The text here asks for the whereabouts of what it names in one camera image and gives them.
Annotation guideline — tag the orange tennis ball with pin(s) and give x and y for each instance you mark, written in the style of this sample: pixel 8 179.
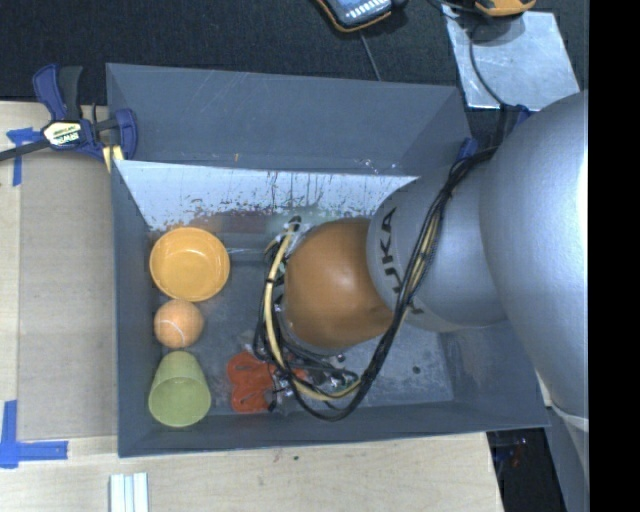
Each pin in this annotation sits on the orange tennis ball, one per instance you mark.
pixel 178 324

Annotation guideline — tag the orange bowl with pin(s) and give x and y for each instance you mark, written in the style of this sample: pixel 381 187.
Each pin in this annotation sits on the orange bowl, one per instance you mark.
pixel 190 265

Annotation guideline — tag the pale wood board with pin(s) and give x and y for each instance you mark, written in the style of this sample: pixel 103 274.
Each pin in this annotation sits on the pale wood board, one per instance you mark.
pixel 65 300

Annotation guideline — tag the green plastic cup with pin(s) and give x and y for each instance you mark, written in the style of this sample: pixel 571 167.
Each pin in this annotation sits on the green plastic cup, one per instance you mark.
pixel 179 395

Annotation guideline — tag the grey metal bin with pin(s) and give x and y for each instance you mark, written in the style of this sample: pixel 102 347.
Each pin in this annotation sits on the grey metal bin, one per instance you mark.
pixel 280 120

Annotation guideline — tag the red-orange flat toy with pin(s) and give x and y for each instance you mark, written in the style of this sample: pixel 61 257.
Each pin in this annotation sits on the red-orange flat toy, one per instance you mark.
pixel 246 385

